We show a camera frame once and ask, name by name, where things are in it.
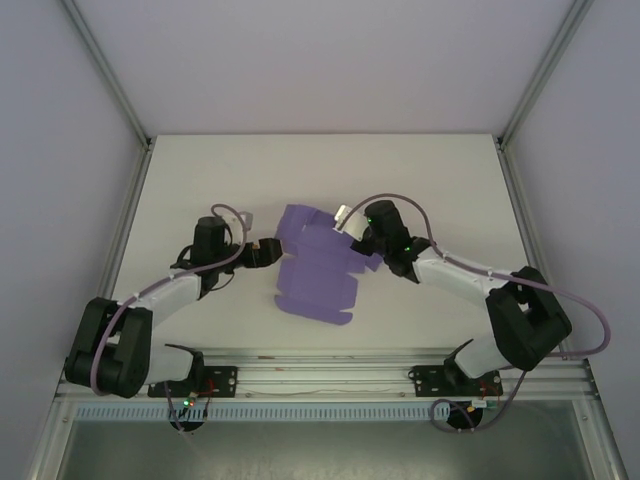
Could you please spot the purple paper box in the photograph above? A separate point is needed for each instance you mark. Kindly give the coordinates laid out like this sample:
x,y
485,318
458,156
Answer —
x,y
315,280

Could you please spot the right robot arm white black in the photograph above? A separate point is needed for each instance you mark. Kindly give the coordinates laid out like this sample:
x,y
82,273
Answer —
x,y
525,320

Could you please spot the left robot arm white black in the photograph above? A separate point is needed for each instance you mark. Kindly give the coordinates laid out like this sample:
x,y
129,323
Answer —
x,y
125,350

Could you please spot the small circuit board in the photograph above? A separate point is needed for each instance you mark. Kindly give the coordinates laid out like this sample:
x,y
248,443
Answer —
x,y
482,405
189,401

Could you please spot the grey metal sheet panel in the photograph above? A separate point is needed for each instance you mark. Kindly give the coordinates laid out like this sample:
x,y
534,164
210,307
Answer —
x,y
320,450

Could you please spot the aluminium table side rail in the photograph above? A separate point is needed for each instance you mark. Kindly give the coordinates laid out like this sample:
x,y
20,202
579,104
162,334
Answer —
x,y
127,210
522,210

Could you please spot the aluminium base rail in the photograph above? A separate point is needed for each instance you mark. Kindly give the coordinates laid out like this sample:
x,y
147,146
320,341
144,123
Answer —
x,y
320,372

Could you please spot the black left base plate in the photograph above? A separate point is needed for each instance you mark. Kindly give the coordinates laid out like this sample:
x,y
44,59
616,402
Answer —
x,y
222,380

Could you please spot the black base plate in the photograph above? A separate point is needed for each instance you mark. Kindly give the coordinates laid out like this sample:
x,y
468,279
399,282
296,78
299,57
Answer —
x,y
425,380
222,380

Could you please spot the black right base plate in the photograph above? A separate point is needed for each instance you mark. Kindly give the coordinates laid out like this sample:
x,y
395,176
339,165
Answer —
x,y
425,380

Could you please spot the aluminium frame post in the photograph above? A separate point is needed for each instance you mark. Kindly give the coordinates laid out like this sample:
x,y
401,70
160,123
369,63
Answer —
x,y
110,75
540,75

